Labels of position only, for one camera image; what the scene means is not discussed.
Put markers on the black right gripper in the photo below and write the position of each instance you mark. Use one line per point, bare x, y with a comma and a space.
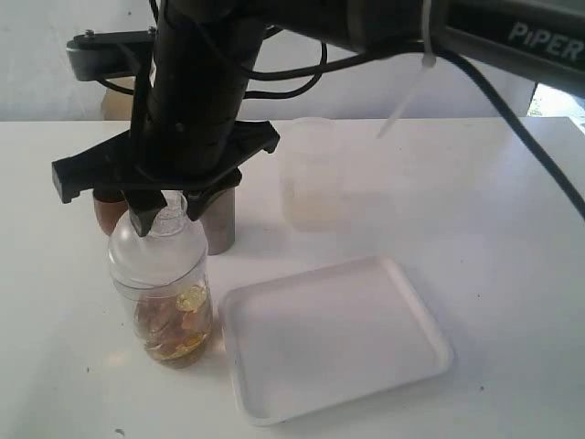
183, 135

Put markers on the clear plastic shaker lid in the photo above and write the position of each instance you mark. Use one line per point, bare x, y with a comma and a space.
175, 249

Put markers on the stainless steel cup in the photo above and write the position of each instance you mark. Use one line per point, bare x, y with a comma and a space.
219, 223

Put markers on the brown wooden cup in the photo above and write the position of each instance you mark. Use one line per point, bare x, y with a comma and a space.
109, 205

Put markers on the clear plastic shaker body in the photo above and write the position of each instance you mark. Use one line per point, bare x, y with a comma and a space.
130, 297

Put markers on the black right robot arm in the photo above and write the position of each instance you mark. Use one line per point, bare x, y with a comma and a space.
192, 68

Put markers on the translucent plastic cup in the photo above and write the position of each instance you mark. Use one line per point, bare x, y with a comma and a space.
311, 174

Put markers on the white plastic tray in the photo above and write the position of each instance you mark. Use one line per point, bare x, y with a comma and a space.
313, 340

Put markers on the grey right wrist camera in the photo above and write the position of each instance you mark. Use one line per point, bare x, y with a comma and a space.
104, 56

